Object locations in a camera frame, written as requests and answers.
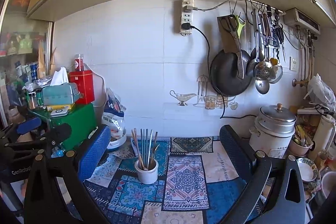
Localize teal tissue box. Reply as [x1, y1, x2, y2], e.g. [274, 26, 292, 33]
[42, 67, 80, 106]

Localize grey chopstick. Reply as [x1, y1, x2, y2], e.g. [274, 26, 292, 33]
[144, 129, 148, 170]

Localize gold spoon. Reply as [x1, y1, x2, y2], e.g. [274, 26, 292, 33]
[149, 143, 160, 169]

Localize black power cable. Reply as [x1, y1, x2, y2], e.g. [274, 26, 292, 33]
[189, 25, 257, 119]

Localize white snack bag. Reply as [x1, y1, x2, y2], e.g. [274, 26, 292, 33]
[101, 88, 126, 142]

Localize red tin box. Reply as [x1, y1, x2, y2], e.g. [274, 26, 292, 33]
[70, 70, 95, 105]

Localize white rice cooker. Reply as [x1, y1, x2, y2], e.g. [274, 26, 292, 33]
[249, 103, 296, 158]

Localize white plastic bag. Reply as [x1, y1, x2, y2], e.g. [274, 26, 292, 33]
[303, 73, 335, 112]

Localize brown wooden chopstick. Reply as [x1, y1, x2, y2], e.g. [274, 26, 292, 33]
[131, 128, 147, 170]

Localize wall-mounted white appliance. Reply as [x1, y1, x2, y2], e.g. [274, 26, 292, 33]
[283, 8, 321, 35]

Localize pink utensil pot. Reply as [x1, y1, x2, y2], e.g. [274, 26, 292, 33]
[288, 139, 315, 157]

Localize dark green chopstick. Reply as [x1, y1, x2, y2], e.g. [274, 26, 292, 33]
[141, 128, 145, 170]

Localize metal ladle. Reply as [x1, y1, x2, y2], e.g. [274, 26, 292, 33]
[255, 79, 270, 94]

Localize black kitchen scissors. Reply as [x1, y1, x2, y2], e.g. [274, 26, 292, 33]
[219, 14, 245, 80]

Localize black wok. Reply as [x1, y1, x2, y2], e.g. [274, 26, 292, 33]
[210, 50, 252, 97]

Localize white thermos jug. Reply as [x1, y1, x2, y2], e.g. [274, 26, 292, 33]
[308, 114, 335, 161]

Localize patterned ceramic bowl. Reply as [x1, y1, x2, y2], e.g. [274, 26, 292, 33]
[296, 157, 318, 182]

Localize white power strip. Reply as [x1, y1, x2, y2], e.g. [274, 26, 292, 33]
[180, 0, 195, 36]

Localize red spray can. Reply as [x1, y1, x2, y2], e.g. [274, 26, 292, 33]
[74, 54, 84, 72]

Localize perforated metal skimmer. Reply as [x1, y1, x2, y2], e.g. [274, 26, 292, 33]
[252, 9, 272, 80]

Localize green box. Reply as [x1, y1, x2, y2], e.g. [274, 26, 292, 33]
[29, 103, 97, 151]

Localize pink chopstick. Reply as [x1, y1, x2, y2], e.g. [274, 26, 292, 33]
[150, 131, 158, 166]

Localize patterned patchwork table mat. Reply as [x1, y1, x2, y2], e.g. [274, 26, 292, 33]
[84, 136, 246, 223]

